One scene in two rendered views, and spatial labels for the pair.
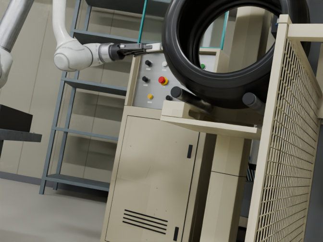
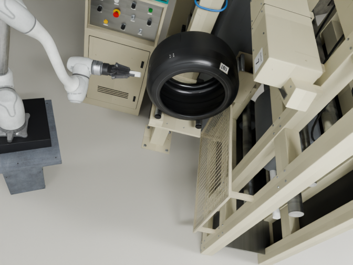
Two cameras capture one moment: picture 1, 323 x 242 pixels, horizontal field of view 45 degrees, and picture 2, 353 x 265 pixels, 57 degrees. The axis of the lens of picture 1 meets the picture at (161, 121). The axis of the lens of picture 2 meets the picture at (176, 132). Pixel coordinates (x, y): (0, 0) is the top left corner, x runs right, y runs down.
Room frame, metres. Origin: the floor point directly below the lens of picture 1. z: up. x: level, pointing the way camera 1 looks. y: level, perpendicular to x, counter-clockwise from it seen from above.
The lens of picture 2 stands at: (0.37, 0.73, 2.59)
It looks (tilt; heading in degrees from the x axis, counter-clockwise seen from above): 53 degrees down; 318
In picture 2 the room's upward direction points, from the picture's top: 25 degrees clockwise
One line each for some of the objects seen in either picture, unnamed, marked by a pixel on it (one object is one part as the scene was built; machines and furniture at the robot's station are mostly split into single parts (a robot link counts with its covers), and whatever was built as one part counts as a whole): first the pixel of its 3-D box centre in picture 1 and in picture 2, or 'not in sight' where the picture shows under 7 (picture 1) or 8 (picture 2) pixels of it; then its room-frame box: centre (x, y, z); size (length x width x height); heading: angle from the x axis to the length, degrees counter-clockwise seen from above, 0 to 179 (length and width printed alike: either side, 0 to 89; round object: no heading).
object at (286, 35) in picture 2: not in sight; (281, 32); (1.29, -0.44, 1.71); 0.61 x 0.25 x 0.15; 152
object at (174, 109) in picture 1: (191, 115); (159, 102); (1.61, -0.12, 0.83); 0.36 x 0.09 x 0.06; 152
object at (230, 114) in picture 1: (238, 111); (183, 83); (1.70, -0.32, 0.90); 0.40 x 0.03 x 0.10; 62
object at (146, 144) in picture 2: not in sight; (157, 139); (1.78, -0.34, 0.01); 0.27 x 0.27 x 0.02; 62
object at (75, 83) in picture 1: (117, 100); not in sight; (4.32, 0.53, 1.13); 1.18 x 0.50 x 2.26; 87
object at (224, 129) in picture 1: (221, 129); (177, 110); (1.54, -0.24, 0.80); 0.37 x 0.36 x 0.02; 62
